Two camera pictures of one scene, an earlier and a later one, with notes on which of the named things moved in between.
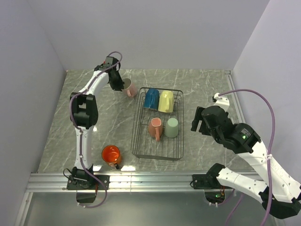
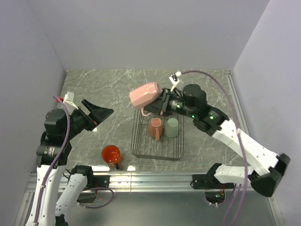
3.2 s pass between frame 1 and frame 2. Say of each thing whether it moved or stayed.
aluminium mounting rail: stayed
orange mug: stayed
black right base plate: stayed
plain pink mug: moved
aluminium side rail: stayed
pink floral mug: stayed
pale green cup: stayed
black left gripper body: moved
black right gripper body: moved
